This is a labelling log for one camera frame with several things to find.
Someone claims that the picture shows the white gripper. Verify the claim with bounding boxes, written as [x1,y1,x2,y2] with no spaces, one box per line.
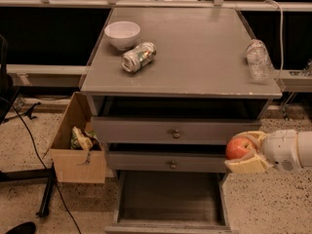
[225,130,301,174]

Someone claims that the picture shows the red apple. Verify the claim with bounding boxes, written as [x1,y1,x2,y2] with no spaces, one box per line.
[225,137,256,160]

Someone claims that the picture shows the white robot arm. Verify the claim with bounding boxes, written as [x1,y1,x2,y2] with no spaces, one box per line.
[224,130,312,174]

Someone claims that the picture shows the grey drawer cabinet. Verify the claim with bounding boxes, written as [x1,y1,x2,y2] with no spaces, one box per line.
[79,6,283,234]

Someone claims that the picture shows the grey bottom drawer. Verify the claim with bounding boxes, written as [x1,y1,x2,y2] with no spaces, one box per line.
[105,171,239,234]

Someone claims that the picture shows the grey drawer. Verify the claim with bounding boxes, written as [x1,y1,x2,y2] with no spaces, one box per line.
[92,97,260,145]
[105,171,239,234]
[106,143,227,173]

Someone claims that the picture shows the grey middle drawer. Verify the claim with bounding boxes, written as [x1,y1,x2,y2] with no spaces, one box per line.
[106,143,227,173]

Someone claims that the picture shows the grey top drawer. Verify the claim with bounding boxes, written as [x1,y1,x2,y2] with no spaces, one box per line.
[92,97,260,145]

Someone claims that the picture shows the clear plastic water bottle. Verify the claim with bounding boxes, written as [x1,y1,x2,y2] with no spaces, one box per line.
[246,39,274,82]

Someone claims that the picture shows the crushed aluminium can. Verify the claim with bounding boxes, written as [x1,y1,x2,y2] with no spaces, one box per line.
[121,42,157,73]

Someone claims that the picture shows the crumpled snack bags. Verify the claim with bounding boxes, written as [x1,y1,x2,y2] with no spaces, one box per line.
[70,127,100,151]

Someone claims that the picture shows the white ceramic bowl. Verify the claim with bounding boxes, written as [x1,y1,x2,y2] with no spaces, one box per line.
[104,21,140,51]

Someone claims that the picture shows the cardboard box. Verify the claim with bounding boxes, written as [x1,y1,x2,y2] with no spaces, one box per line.
[49,93,106,183]

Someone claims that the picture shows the black stand base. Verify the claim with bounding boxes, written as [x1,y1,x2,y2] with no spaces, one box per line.
[0,166,56,218]

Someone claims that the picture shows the black shoe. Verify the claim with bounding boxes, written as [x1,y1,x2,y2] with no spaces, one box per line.
[6,222,36,234]

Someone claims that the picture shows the white cable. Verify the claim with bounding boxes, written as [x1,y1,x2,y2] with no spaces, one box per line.
[263,0,285,83]

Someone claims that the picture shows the black floor cable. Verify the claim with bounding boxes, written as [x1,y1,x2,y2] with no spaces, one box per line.
[0,96,82,234]

